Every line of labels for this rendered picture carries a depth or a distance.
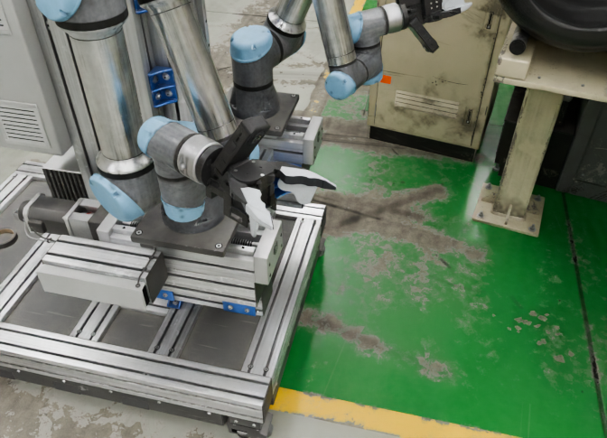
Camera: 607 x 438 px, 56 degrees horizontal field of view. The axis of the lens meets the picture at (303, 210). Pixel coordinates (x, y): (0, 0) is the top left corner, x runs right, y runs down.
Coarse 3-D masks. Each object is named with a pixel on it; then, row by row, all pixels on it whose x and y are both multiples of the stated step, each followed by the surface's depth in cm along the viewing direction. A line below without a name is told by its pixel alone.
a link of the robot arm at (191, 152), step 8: (192, 136) 94; (200, 136) 94; (184, 144) 93; (192, 144) 92; (200, 144) 92; (208, 144) 92; (216, 144) 93; (184, 152) 92; (192, 152) 91; (200, 152) 91; (184, 160) 92; (192, 160) 91; (184, 168) 92; (192, 168) 91; (192, 176) 92
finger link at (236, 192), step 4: (232, 180) 86; (236, 180) 86; (232, 184) 85; (236, 184) 85; (240, 184) 85; (244, 184) 85; (248, 184) 86; (252, 184) 87; (232, 188) 84; (236, 188) 84; (232, 192) 83; (236, 192) 83; (240, 192) 83; (232, 196) 84; (236, 196) 83; (240, 196) 82; (244, 196) 82; (240, 200) 82; (244, 200) 81; (244, 204) 81; (244, 208) 82
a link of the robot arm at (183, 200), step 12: (168, 180) 99; (180, 180) 99; (168, 192) 101; (180, 192) 101; (192, 192) 102; (204, 192) 105; (168, 204) 103; (180, 204) 102; (192, 204) 104; (204, 204) 107; (168, 216) 106; (180, 216) 104; (192, 216) 105
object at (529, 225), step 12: (480, 204) 246; (492, 204) 246; (540, 204) 246; (480, 216) 240; (492, 216) 241; (504, 216) 240; (528, 216) 241; (540, 216) 241; (516, 228) 235; (528, 228) 234
